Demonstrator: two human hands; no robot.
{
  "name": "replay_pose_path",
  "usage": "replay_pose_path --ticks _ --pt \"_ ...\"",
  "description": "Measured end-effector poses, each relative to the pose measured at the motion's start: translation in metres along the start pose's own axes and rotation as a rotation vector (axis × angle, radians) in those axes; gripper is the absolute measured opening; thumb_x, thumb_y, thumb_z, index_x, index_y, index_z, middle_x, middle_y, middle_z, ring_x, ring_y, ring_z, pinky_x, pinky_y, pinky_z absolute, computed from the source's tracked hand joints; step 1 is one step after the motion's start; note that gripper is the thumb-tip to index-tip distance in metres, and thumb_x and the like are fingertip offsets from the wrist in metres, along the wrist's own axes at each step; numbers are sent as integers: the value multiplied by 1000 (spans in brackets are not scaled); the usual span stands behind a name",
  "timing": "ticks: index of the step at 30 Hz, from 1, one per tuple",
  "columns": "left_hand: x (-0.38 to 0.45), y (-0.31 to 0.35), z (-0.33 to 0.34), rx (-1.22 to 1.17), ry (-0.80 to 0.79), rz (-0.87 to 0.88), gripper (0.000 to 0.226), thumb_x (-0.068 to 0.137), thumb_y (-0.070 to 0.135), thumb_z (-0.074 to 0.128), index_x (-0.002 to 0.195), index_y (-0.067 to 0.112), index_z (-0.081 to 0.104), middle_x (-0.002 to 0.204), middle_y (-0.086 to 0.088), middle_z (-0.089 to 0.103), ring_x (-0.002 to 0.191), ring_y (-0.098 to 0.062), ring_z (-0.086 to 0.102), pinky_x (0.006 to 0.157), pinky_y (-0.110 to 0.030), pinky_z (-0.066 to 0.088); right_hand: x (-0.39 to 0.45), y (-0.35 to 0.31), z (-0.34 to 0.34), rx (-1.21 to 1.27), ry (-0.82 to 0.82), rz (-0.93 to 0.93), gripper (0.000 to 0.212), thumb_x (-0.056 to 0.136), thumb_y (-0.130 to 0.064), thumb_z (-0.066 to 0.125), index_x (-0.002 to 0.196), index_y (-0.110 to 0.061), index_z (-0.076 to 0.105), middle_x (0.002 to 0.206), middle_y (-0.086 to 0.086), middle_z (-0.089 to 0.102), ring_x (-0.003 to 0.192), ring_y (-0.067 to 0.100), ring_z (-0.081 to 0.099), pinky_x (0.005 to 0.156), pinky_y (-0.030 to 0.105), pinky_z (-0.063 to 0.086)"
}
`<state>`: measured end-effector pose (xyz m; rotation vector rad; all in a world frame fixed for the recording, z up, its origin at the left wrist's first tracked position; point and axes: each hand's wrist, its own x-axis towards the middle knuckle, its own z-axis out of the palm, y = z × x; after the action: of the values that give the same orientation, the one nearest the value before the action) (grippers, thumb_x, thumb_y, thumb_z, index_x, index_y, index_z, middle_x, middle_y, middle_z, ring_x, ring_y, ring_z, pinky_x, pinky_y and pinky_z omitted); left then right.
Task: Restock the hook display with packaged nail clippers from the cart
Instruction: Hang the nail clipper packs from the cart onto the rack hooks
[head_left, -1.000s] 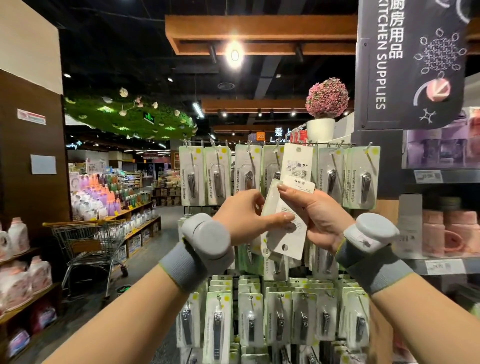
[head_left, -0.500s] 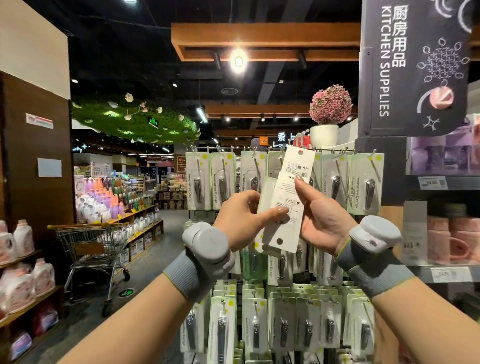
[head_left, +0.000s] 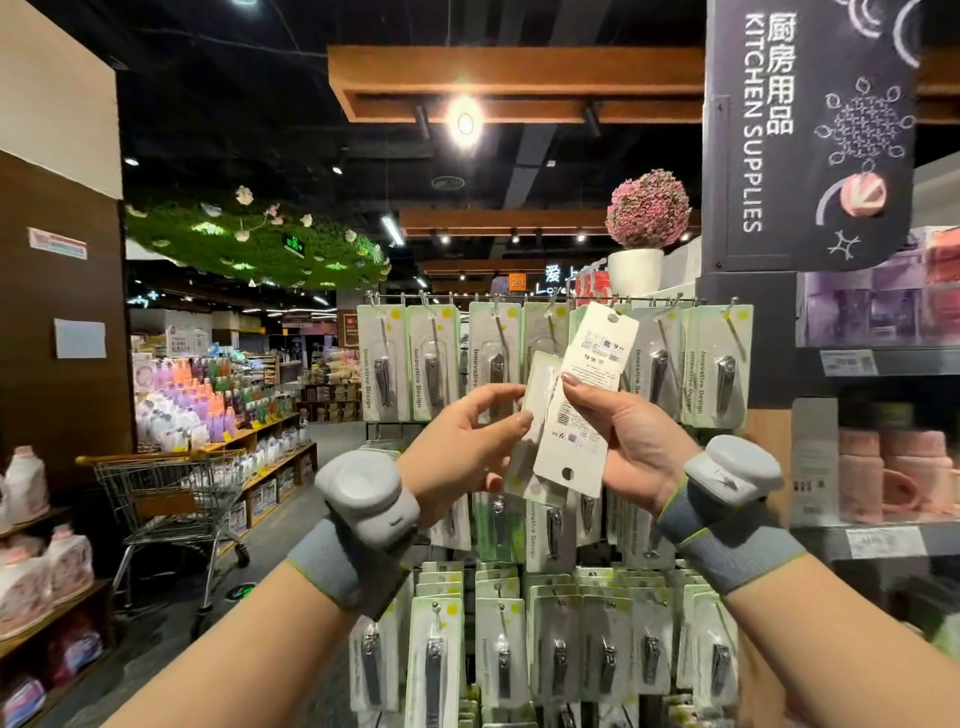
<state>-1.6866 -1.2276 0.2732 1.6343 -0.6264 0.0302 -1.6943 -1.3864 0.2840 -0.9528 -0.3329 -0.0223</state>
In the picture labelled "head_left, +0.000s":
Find person's left hand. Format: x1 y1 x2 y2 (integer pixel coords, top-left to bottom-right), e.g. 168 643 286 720
397 382 534 530

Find person's right hand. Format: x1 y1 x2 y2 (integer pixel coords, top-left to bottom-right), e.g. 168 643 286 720
559 375 704 515

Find white carded nail clipper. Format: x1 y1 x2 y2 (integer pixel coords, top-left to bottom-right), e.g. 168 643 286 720
502 352 566 497
535 303 639 498

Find person's left forearm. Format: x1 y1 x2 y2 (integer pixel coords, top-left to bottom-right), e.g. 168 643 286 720
105 567 354 728

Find person's right forearm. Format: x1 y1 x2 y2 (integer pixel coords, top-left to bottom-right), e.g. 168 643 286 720
720 555 960 728

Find large white product box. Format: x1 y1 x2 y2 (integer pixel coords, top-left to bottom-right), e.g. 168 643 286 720
790 397 842 527

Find wooden laundry shelf unit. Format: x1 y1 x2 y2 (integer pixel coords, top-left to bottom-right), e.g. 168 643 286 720
202 412 320 527

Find grey kitchenware shelf unit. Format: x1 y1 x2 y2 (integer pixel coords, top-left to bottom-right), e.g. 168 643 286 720
792 150 960 662

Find empty silver shopping cart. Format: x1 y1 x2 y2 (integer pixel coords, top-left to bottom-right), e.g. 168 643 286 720
78 450 254 609

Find wooden detergent shelf unit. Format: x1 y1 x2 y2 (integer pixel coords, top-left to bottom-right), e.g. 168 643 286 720
0 502 114 728

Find grey wrist tracker band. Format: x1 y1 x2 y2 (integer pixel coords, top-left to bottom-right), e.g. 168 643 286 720
655 435 809 596
285 450 422 620

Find distant goods display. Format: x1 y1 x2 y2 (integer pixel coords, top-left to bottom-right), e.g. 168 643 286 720
300 307 365 422

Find pink flowers in white pot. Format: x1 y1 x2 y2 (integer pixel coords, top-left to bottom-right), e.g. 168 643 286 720
606 169 693 297

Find purple boxed appliance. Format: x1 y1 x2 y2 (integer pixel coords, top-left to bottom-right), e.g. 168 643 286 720
802 247 927 347

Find row of pastel laundry bottles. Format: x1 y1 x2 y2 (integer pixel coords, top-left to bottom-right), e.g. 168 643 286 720
132 352 302 452

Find green hanging ceiling decor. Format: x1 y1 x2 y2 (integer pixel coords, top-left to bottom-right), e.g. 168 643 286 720
127 187 392 290

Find round ceiling lamp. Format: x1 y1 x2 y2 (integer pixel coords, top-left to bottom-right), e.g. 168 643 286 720
444 94 488 150

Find row of pink red packs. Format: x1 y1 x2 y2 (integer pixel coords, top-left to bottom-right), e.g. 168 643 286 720
922 228 960 339

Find dark hanging aisle sign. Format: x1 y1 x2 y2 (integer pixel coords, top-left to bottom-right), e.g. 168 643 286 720
702 0 920 275

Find wooden pillar panel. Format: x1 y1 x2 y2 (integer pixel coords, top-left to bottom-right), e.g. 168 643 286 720
0 0 137 482

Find wooden post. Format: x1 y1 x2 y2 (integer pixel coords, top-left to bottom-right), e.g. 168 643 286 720
697 270 797 728

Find wooden ceiling frame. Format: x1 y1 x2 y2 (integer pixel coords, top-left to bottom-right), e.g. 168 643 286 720
327 45 960 125

